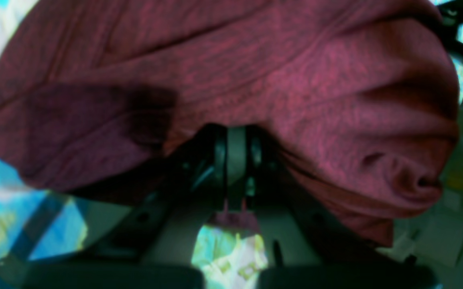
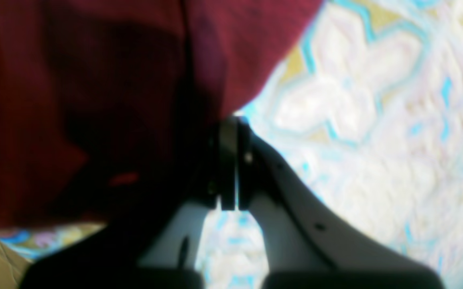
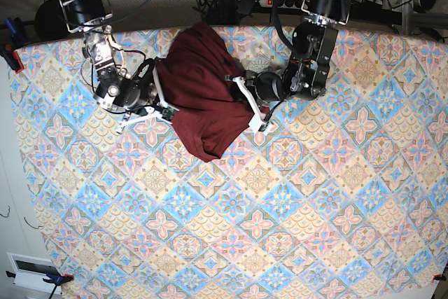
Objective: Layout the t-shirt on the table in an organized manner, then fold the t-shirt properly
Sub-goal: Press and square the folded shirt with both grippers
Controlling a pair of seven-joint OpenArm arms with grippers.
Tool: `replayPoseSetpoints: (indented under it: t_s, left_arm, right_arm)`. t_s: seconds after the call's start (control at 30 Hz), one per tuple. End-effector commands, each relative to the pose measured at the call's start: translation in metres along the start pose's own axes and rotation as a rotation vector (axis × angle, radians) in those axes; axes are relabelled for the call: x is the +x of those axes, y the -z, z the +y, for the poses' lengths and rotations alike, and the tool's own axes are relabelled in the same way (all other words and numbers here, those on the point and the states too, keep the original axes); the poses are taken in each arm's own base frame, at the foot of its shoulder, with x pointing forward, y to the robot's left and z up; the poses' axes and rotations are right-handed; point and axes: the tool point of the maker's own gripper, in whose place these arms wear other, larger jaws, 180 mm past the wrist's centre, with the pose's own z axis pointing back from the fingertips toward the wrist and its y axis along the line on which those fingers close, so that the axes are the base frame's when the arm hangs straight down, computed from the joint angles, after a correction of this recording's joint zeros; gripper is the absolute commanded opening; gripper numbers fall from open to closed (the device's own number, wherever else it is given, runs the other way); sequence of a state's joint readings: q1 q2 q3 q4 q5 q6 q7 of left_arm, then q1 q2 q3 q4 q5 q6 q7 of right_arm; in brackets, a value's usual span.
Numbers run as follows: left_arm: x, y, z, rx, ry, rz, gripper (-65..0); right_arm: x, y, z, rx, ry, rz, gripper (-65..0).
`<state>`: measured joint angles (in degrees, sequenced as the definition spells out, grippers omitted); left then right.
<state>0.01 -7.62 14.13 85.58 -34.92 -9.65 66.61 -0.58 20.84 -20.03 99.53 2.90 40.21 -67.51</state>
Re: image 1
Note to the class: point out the maroon long-sleeve t-shirt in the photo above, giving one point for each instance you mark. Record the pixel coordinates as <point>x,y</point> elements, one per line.
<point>360,94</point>

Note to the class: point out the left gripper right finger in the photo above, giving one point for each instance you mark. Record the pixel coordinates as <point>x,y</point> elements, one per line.
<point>306,245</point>

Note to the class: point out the patterned tile tablecloth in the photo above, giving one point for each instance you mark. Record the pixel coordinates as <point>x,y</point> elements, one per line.
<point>40,224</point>

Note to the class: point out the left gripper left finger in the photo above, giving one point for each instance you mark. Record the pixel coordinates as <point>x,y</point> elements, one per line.
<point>152,247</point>

